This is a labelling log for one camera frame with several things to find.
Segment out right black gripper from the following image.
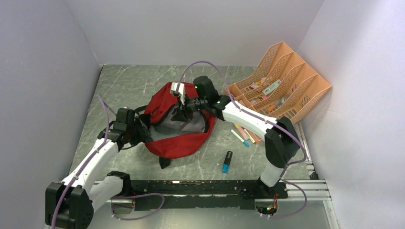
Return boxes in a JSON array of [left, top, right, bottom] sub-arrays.
[[170, 93, 207, 123]]

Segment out red student backpack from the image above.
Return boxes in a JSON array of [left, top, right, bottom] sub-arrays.
[[136, 82, 215, 169]]

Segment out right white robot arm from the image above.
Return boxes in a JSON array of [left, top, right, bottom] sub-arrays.
[[171, 76, 302, 198]]

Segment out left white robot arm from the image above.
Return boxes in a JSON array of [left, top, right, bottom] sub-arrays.
[[45, 106, 150, 229]]

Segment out white blue-tipped pen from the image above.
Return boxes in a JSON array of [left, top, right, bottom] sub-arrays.
[[230, 129, 249, 147]]

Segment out blue black highlighter marker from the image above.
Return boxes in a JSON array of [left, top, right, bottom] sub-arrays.
[[222, 151, 233, 173]]

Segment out white green box in organizer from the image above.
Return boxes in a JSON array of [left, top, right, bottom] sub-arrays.
[[262, 80, 281, 95]]

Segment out orange plastic file organizer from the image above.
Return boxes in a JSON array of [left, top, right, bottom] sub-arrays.
[[224, 42, 332, 123]]

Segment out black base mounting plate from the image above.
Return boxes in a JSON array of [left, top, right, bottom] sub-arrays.
[[112, 179, 288, 211]]

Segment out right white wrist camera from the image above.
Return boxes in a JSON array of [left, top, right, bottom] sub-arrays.
[[171, 82, 186, 105]]

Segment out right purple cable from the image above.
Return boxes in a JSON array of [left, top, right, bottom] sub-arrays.
[[176, 61, 308, 219]]

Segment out aluminium rail frame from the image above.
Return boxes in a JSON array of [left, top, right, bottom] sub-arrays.
[[44, 179, 341, 229]]

